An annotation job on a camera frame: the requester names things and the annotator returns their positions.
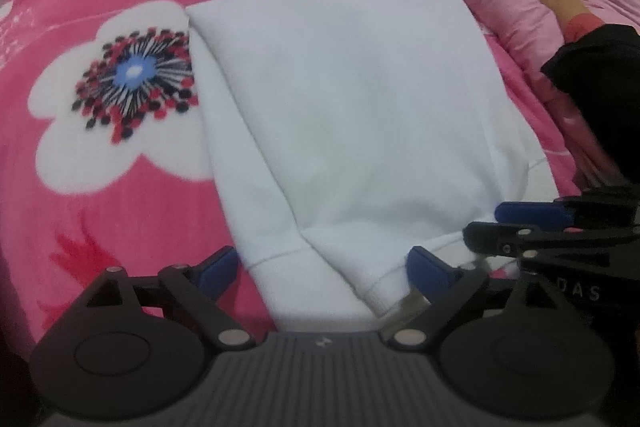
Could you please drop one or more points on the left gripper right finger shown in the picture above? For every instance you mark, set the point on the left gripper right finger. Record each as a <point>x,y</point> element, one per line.
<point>455,296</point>

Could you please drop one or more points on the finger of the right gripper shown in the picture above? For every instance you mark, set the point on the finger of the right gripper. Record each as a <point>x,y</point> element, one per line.
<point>493,239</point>
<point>570,214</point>

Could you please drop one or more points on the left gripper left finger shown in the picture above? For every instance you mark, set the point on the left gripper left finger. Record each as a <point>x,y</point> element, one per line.
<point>187,294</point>

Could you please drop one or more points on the white bear sweatshirt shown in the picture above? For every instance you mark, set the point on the white bear sweatshirt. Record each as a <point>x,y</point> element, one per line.
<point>342,134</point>

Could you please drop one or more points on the operator right leg and foot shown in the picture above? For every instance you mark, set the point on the operator right leg and foot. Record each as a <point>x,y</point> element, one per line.
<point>598,68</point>

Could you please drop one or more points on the pink floral bed blanket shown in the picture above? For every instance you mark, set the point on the pink floral bed blanket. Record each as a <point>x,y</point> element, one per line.
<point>78,193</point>

